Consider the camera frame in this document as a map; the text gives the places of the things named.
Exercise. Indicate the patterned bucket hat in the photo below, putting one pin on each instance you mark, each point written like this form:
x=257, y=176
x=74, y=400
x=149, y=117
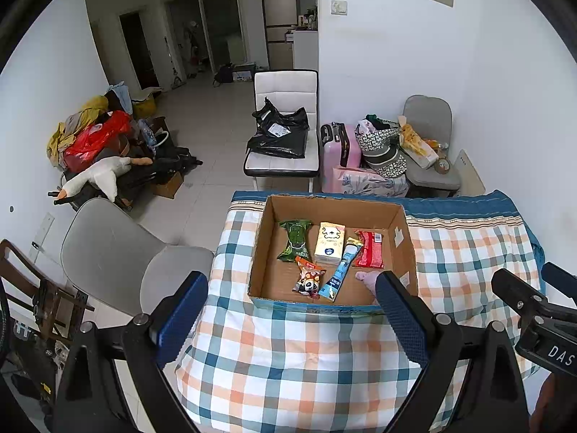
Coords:
x=387, y=162

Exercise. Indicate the white goose plush toy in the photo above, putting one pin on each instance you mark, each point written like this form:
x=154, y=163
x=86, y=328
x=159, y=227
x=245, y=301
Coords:
x=103, y=173

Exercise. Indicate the black plastic bag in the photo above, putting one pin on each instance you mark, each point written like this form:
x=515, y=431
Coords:
x=279, y=137

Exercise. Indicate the grey fabric chair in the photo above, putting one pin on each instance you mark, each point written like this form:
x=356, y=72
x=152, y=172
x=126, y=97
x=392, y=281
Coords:
x=428, y=110

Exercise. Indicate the patterned tote bag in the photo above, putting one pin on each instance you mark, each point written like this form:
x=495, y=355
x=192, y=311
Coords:
x=376, y=137

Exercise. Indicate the green snack packet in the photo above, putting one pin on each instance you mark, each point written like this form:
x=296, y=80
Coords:
x=295, y=239

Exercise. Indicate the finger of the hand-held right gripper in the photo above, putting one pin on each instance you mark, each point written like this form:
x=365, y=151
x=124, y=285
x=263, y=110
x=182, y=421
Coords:
x=559, y=279
x=518, y=295

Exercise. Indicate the plaid blanket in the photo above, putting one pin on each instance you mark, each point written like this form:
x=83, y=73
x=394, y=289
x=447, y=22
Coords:
x=293, y=361

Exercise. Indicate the brown tape roll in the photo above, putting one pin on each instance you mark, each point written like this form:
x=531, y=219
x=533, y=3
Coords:
x=441, y=166

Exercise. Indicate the black tripod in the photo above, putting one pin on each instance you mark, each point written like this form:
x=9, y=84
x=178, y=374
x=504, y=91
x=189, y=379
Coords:
x=167, y=164

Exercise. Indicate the red packet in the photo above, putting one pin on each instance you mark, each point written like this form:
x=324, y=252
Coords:
x=370, y=250

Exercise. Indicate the black floor bag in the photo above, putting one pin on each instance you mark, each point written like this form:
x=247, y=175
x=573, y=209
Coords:
x=223, y=75

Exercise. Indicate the yellow snack bag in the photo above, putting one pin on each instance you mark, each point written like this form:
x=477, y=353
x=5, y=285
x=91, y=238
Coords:
x=417, y=146

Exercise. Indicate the panda print snack packet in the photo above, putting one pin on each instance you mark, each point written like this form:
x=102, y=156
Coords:
x=309, y=279

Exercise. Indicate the white wall outlet strip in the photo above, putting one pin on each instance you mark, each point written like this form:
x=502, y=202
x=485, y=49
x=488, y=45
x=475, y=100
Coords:
x=43, y=231

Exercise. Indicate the pile of clothes and bags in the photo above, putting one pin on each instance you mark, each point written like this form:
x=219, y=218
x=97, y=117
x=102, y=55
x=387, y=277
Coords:
x=58, y=142

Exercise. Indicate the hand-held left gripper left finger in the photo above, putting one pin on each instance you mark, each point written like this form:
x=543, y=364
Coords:
x=180, y=320

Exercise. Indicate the pink floral bag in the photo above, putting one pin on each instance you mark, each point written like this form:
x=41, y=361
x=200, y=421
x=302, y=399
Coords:
x=369, y=185

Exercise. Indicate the pale yellow carton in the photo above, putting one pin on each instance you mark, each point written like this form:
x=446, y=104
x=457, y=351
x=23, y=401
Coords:
x=330, y=243

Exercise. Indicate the dark wooden chair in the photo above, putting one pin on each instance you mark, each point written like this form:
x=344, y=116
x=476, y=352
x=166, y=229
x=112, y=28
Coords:
x=38, y=293

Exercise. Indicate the grey shell chair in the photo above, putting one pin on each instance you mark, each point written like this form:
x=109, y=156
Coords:
x=117, y=252

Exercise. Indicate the blue tube packet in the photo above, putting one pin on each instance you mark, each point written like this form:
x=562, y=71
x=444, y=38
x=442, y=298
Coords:
x=342, y=270

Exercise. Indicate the pink suitcase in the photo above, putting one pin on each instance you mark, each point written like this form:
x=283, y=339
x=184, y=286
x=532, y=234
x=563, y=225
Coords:
x=340, y=153

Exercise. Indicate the small brown cardboard box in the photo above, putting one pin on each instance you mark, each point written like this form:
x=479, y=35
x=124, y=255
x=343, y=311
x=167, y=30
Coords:
x=167, y=186

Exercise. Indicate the orange drink bottle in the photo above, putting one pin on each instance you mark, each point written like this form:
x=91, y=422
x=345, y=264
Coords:
x=435, y=144

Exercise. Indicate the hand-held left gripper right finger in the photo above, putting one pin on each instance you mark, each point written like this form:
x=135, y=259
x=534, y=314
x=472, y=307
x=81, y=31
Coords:
x=401, y=320

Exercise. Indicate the white cabinet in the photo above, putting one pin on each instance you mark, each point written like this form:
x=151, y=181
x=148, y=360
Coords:
x=304, y=49

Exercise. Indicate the white leaning board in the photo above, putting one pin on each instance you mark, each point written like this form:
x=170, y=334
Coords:
x=469, y=173

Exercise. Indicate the purple sock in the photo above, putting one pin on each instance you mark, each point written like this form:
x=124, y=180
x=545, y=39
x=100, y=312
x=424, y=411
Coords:
x=369, y=282

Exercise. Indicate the white padded chair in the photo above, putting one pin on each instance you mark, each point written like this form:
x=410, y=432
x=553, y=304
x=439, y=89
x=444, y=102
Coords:
x=286, y=83

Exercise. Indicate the white wall switch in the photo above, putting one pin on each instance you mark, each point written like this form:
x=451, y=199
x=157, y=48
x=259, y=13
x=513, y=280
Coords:
x=339, y=7

